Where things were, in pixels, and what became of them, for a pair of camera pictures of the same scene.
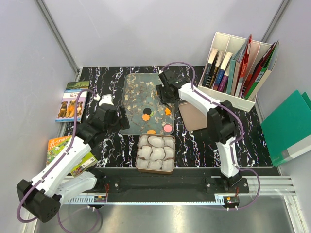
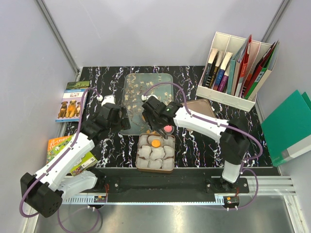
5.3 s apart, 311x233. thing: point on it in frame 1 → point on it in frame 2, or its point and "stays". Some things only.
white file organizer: x=236 y=70 stays
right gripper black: x=160 y=88 → x=148 y=117
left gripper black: x=123 y=123 stays
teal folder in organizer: x=232 y=68 stays
